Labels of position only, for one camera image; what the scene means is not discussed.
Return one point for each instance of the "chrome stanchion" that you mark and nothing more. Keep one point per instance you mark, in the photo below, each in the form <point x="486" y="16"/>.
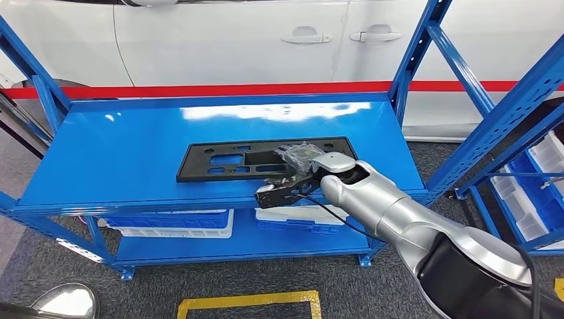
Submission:
<point x="66" y="301"/>

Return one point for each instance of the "white car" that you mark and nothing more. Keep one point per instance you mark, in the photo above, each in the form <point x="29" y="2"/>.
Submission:
<point x="220" y="44"/>

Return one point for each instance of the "black stanchion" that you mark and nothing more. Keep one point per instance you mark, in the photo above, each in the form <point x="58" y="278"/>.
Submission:
<point x="22" y="140"/>

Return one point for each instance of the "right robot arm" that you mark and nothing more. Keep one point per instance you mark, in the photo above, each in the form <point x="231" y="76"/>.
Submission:
<point x="396" y="211"/>

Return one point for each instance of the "blue plastic bin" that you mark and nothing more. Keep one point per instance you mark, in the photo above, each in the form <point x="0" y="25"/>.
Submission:
<point x="167" y="220"/>
<point x="299" y="228"/>
<point x="542" y="207"/>

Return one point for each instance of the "black camera bracket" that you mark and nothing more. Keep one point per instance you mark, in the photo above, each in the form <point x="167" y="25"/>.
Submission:
<point x="282" y="198"/>

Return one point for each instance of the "black plastic car part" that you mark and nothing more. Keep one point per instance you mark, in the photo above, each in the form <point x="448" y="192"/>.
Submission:
<point x="198" y="169"/>

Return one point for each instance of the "blue metal shelf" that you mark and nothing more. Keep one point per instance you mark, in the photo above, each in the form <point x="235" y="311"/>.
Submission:
<point x="528" y="134"/>
<point x="132" y="154"/>

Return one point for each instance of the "red barrier belt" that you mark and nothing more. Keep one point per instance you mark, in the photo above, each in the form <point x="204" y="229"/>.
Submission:
<point x="220" y="89"/>

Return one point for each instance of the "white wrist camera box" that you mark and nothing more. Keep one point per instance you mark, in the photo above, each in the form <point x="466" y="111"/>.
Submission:
<point x="265" y="189"/>

